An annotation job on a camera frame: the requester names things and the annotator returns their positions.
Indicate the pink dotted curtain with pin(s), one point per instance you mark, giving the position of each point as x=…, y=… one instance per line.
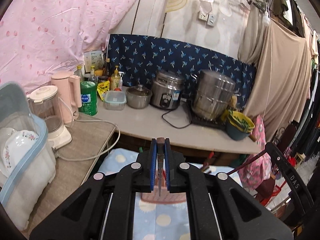
x=42, y=37

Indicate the grey kitchen counter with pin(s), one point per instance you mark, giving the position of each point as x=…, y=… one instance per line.
x=152, y=122

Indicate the steel rice cooker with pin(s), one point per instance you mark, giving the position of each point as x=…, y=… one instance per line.
x=167, y=90

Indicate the pink electric kettle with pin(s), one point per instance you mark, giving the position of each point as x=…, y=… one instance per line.
x=68, y=87

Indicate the wall power socket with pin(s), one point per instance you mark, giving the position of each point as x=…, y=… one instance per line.
x=209, y=19

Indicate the navy floral backsplash cloth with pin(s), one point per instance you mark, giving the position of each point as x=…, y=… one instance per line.
x=141, y=57

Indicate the green detergent bottle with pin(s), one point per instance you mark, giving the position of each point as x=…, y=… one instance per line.
x=88, y=91

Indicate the white dish rack bin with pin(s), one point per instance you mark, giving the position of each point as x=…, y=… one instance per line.
x=32, y=174

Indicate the pink floral hanging garment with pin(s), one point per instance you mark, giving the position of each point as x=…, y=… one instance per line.
x=258, y=171

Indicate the white carton box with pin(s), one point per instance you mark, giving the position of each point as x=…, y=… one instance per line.
x=93, y=58

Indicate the pink perforated utensil basket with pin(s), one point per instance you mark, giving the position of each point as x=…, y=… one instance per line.
x=165, y=197

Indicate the dark maroon chopstick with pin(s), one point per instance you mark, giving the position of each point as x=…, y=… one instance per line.
x=205, y=167

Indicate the large stacked steel steamer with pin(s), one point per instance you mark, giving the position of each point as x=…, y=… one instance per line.
x=214, y=92

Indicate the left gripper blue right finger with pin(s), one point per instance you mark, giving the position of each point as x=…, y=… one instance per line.
x=166, y=158

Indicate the white blender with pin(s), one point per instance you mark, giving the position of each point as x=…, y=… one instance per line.
x=45, y=103

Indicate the grey-blue dish rack lid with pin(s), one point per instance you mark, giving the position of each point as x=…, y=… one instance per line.
x=15, y=112

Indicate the yellow oil bottle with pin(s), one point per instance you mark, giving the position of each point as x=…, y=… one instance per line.
x=115, y=79

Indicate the blue and yellow bowls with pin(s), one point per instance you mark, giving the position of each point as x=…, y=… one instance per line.
x=237, y=125

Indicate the clear food storage container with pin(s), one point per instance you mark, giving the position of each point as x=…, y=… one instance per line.
x=115, y=100

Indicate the wooden side shelf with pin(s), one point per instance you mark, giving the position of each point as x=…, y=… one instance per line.
x=89, y=138

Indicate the beige hanging curtain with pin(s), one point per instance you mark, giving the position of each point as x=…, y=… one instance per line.
x=283, y=61

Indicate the black induction cooktop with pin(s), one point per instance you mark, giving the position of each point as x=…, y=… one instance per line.
x=196, y=120

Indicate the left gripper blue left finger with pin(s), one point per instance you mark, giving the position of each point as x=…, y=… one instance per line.
x=153, y=150

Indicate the brown chopstick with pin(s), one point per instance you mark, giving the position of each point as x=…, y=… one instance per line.
x=160, y=159

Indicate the yellow seasoning packet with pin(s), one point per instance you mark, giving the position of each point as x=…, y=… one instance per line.
x=102, y=89

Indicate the floral white plate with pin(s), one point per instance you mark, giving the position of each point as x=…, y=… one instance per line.
x=14, y=146

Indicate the small steel lidded pot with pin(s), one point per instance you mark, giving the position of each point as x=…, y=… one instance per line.
x=138, y=97

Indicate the bright red chopstick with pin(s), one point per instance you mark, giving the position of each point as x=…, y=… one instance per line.
x=209, y=159

